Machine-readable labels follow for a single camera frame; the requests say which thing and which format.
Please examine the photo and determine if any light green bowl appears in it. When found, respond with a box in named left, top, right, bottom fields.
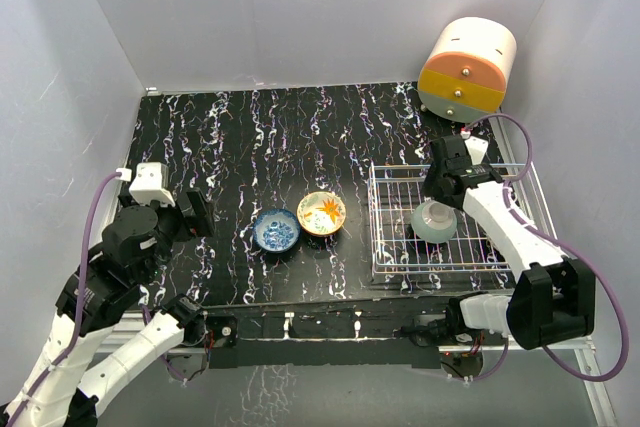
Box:
left=410, top=199, right=457, bottom=244

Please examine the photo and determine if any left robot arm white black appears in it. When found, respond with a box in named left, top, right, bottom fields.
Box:
left=1, top=189, right=213, bottom=426

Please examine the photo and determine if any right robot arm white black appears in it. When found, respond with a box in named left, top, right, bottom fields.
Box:
left=423, top=135, right=596, bottom=350

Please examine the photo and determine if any blue patterned bowl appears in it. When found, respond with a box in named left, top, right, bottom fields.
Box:
left=253, top=209, right=301, bottom=253

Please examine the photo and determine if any round drawer cabinet pastel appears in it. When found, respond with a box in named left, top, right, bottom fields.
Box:
left=417, top=17, right=517, bottom=123

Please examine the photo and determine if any orange flower bowl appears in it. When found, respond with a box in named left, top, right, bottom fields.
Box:
left=296, top=191, right=347, bottom=237

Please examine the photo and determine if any black front mounting bar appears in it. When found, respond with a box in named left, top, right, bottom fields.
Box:
left=202, top=309, right=486, bottom=373

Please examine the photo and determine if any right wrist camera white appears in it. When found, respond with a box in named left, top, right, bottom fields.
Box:
left=464, top=136, right=489, bottom=165

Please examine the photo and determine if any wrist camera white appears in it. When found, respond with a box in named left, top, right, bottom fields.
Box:
left=464, top=136, right=489, bottom=165
left=129, top=162, right=175, bottom=207

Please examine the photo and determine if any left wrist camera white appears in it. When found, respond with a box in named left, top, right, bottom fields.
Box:
left=129, top=162, right=175, bottom=207

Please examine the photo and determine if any white wire dish rack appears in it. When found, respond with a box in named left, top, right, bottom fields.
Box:
left=368, top=165, right=564, bottom=277

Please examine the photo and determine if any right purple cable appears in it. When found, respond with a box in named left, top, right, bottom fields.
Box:
left=414, top=112, right=630, bottom=382

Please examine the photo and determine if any purple cable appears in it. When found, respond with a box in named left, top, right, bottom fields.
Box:
left=414, top=112, right=630, bottom=382
left=0, top=169, right=134, bottom=423

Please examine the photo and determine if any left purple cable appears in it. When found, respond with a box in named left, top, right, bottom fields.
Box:
left=0, top=169, right=134, bottom=423

